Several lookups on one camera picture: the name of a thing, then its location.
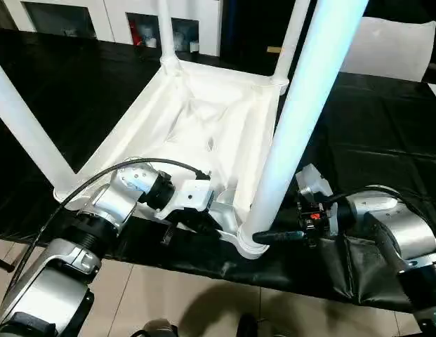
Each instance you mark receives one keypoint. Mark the black robot foot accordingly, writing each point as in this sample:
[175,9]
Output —
[158,328]

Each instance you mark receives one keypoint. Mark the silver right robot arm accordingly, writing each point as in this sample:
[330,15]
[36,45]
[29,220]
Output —
[407,228]

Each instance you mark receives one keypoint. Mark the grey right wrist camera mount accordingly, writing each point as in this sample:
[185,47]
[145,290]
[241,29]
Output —
[310,179]

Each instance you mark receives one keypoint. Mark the white plastic table top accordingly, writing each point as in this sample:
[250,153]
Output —
[151,116]

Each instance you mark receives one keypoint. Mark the black cabinet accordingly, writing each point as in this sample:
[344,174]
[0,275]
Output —
[245,28]

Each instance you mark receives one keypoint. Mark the black work mat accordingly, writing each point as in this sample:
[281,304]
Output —
[379,123]

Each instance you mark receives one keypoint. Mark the small white bottle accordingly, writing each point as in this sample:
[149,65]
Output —
[151,42]
[194,46]

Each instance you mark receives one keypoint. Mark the small yellow label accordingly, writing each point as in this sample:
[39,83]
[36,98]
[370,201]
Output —
[274,50]

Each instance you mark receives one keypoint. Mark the black metal stand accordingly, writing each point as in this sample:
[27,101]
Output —
[1,263]

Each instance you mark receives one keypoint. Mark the white chair back panel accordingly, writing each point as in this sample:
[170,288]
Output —
[389,49]

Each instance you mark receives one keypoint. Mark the red packet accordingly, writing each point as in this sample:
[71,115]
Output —
[135,35]

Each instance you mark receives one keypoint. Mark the white plastic table leg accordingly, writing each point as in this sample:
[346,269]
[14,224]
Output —
[166,31]
[21,116]
[309,105]
[291,42]

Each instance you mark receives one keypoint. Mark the white cabinet with glass doors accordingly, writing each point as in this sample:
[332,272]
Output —
[109,21]

